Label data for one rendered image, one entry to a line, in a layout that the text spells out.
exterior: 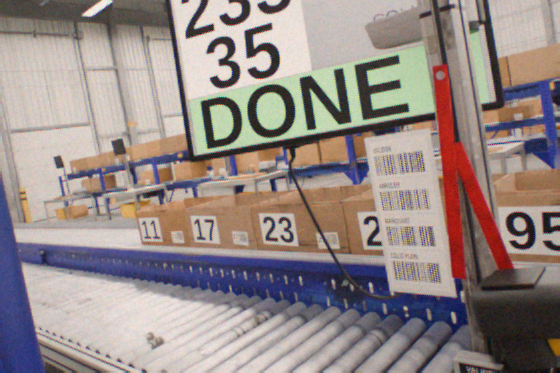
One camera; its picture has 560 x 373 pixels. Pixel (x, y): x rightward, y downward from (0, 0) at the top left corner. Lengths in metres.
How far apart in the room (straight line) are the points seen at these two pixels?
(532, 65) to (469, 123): 5.23
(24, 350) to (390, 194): 0.41
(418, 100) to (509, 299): 0.29
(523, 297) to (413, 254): 0.15
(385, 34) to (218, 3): 0.28
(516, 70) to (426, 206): 5.25
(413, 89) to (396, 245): 0.21
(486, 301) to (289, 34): 0.45
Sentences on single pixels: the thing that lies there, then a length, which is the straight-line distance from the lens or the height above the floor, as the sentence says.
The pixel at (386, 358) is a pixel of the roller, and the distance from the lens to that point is 1.12.
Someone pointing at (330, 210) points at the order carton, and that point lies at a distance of 1.39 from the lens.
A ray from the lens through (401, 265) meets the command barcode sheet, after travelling 0.60.
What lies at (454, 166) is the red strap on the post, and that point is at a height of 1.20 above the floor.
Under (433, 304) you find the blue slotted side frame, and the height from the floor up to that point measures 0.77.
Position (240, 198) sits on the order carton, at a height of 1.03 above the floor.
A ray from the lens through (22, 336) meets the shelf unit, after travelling 0.39.
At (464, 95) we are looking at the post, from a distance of 0.53.
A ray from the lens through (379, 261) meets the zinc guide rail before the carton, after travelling 1.28.
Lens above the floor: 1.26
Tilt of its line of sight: 3 degrees down
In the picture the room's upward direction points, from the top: 10 degrees counter-clockwise
